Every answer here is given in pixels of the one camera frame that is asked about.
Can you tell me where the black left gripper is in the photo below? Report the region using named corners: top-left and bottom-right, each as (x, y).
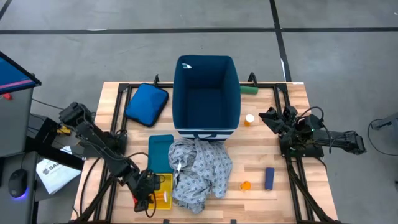
top-left (132, 169), bottom-right (162, 213)

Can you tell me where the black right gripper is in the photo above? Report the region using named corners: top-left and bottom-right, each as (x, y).
top-left (258, 105), bottom-right (301, 136)

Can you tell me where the orange pill bottle white cap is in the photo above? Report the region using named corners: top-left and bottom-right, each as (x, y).
top-left (154, 190), bottom-right (169, 202)
top-left (243, 113), bottom-right (256, 128)

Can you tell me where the purple bandage roll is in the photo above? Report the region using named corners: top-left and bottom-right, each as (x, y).
top-left (264, 167), bottom-right (275, 191)

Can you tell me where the grey patterned hospital gown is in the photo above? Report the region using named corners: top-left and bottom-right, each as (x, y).
top-left (168, 138), bottom-right (233, 215)

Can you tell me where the yellow plastic basket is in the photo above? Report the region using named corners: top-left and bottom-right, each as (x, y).
top-left (147, 172), bottom-right (174, 211)

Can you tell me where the navy fabric storage bin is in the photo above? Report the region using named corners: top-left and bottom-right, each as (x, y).
top-left (172, 55), bottom-right (242, 141)

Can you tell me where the teal plastic tray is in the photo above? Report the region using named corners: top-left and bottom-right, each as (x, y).
top-left (147, 134), bottom-right (175, 174)

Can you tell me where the white printed paper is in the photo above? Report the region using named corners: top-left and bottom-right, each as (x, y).
top-left (35, 157), bottom-right (82, 195)

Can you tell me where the blue padded pouch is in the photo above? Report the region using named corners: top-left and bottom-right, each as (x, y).
top-left (124, 82), bottom-right (170, 128)

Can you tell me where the black side shelf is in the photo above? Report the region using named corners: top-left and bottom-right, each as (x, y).
top-left (26, 114), bottom-right (85, 171)

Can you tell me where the grey stand leg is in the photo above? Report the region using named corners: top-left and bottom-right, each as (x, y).
top-left (371, 112), bottom-right (398, 131)

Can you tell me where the grey desk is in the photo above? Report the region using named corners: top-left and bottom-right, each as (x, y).
top-left (0, 151), bottom-right (40, 224)

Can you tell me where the black computer mouse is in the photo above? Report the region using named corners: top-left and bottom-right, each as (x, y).
top-left (7, 169), bottom-right (29, 198)

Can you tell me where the grey cabinet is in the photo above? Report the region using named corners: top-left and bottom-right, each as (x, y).
top-left (0, 86), bottom-right (35, 158)

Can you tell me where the monitor with blue screen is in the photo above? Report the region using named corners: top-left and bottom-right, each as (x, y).
top-left (0, 51), bottom-right (42, 96)

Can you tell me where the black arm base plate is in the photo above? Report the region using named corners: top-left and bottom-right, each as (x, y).
top-left (83, 130), bottom-right (128, 159)
top-left (279, 143), bottom-right (325, 158)

